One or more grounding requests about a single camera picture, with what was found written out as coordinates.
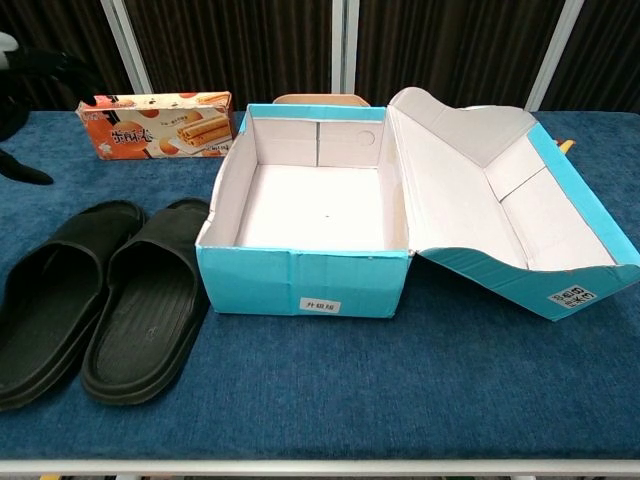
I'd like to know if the black rubber slipper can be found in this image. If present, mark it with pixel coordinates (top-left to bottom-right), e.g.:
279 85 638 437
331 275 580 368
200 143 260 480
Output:
0 199 149 412
79 197 211 405

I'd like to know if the orange egg roll snack box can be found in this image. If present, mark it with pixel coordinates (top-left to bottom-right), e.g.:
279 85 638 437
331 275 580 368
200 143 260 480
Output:
75 90 234 162

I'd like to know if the white table edge rail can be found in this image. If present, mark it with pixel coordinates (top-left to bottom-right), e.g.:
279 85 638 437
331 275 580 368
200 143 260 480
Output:
0 458 640 480

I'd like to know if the silver metal frame post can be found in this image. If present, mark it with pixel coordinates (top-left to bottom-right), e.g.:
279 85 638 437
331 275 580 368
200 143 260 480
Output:
524 0 585 111
330 0 360 96
99 0 154 96

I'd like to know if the light blue cardboard shoe box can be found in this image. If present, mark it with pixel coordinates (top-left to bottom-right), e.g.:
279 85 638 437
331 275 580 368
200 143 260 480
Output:
194 87 640 325

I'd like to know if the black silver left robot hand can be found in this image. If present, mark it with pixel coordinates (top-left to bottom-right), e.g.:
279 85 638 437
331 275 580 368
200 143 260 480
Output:
0 32 109 186

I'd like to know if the tan wooden chair back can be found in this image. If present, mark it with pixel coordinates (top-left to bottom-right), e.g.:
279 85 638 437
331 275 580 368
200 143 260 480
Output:
272 93 371 107

